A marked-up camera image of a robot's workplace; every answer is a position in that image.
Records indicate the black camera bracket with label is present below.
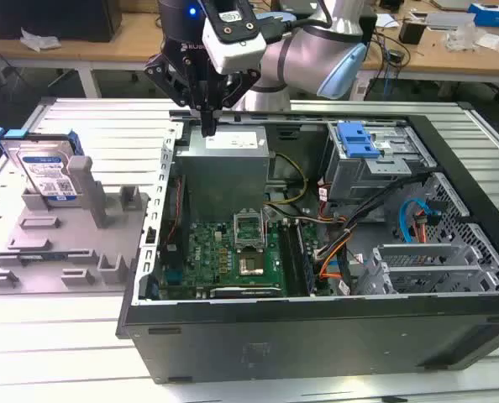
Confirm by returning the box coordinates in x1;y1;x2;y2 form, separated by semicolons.
207;0;259;45

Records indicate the hard disk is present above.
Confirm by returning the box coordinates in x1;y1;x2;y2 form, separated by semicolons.
0;128;85;209

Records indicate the metal socket cover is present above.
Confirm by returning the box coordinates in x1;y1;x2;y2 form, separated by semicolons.
232;207;270;253

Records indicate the blue cardboard box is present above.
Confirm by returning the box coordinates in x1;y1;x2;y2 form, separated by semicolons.
467;3;499;29

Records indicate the orange wire loop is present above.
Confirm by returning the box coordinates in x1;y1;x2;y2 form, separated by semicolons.
318;251;343;280

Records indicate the black open PC case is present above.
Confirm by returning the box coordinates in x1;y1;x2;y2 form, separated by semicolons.
114;102;499;385

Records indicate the cluttered wooden desk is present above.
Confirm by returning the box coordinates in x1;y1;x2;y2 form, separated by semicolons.
358;0;499;102

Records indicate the large black box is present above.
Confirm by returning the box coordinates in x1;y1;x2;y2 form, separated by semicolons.
0;0;123;43

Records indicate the blue data wire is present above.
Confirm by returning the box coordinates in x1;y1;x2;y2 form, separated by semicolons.
394;197;442;244

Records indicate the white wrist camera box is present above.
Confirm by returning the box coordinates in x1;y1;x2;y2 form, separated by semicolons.
202;16;267;76

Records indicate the green motherboard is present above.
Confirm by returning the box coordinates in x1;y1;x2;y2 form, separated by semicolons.
159;217;330;300

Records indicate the black cable bundle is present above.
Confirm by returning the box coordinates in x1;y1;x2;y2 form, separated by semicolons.
316;170;433;261

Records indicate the orange power wire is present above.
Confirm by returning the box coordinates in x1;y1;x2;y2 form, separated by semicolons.
412;212;429;244

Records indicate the black camera cable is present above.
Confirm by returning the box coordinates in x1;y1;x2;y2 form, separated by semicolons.
255;0;334;43

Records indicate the small black box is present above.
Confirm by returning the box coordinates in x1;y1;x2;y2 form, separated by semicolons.
399;18;428;45

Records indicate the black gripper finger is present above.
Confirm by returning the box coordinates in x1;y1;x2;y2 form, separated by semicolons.
207;70;262;138
144;53;209;138

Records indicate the yellow wire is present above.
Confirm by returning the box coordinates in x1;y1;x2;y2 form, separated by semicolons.
264;153;309;209

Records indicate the grey power supply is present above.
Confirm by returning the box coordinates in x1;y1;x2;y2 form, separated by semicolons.
174;125;271;223

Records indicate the black RAM slot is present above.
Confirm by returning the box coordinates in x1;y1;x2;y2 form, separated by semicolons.
278;222;308;297

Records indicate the long wooden desk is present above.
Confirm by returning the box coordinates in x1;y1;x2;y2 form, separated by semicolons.
0;10;217;97

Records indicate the RAM stick with black chips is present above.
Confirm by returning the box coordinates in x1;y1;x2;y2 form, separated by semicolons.
294;221;318;293

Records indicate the grey drive cage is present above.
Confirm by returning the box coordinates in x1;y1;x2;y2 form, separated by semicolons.
323;121;438;202

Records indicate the CPU socket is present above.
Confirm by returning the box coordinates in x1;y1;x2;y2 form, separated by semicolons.
236;247;269;278

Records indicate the black graphics card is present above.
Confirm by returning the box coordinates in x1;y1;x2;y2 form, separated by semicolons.
209;286;283;300

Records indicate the grey flat device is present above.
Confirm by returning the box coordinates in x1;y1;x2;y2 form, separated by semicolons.
425;11;477;30

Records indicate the clear plastic bag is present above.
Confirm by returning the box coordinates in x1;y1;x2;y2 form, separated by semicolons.
444;23;486;51

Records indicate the white crumpled paper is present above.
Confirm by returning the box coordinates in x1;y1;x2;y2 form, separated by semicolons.
19;27;61;54

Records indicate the blue plastic latch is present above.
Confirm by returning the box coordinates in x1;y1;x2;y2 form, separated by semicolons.
336;121;379;160

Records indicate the grey parts rack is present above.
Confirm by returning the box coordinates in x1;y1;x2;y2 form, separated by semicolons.
0;154;152;297

